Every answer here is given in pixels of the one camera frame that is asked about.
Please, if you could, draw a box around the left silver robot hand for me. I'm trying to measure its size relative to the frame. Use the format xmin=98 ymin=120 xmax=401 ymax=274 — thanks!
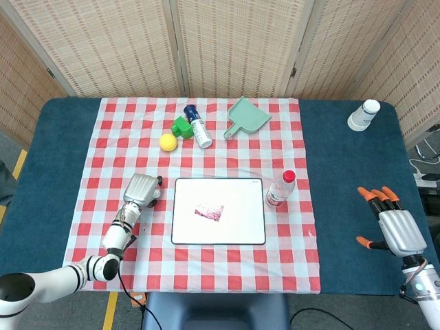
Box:
xmin=122 ymin=173 xmax=164 ymax=210

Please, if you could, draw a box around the right orange-tipped robot hand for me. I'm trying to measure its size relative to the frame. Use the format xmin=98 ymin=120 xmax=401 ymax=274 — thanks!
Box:
xmin=355 ymin=186 xmax=428 ymax=259

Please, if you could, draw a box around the white power strip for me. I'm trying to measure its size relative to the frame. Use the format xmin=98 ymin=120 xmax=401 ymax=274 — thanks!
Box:
xmin=414 ymin=173 xmax=440 ymax=188

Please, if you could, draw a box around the yellow ball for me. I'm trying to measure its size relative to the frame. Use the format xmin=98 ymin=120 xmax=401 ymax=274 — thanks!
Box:
xmin=159 ymin=133 xmax=179 ymax=153

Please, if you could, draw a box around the green toy block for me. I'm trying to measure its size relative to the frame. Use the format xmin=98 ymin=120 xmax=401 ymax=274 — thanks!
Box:
xmin=170 ymin=116 xmax=193 ymax=140

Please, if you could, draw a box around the dark blue table cover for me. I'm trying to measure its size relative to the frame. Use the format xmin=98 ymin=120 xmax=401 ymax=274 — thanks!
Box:
xmin=0 ymin=97 xmax=440 ymax=297

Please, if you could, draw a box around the white can blue cap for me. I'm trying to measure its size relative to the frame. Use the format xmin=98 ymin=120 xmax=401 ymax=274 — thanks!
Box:
xmin=183 ymin=104 xmax=213 ymax=149

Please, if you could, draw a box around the white board black rim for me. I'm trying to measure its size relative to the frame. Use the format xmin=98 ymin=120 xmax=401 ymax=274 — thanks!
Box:
xmin=170 ymin=177 xmax=267 ymax=245

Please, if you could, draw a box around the red white checkered tablecloth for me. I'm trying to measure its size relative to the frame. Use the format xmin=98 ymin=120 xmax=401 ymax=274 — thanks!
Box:
xmin=58 ymin=97 xmax=322 ymax=295

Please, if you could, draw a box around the white paper cup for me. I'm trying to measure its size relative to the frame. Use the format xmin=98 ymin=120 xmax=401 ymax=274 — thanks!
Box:
xmin=346 ymin=99 xmax=382 ymax=132

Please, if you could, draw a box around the clear bottle red cap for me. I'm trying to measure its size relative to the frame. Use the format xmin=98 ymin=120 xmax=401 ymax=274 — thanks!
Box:
xmin=265 ymin=170 xmax=297 ymax=208

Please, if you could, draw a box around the pale green dustpan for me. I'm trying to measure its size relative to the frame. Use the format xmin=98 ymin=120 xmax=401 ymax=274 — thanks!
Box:
xmin=223 ymin=96 xmax=272 ymax=140

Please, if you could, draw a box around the blue chair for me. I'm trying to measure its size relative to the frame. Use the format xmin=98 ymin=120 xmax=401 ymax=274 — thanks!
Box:
xmin=141 ymin=291 xmax=292 ymax=330

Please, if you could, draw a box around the woven folding screen panel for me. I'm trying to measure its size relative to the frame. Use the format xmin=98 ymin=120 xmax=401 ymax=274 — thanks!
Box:
xmin=170 ymin=0 xmax=316 ymax=99
xmin=346 ymin=0 xmax=440 ymax=149
xmin=0 ymin=0 xmax=188 ymax=99
xmin=0 ymin=6 xmax=66 ymax=149
xmin=285 ymin=0 xmax=413 ymax=100

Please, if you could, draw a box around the black floor cable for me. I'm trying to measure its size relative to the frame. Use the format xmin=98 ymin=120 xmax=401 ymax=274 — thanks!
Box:
xmin=290 ymin=307 xmax=348 ymax=330

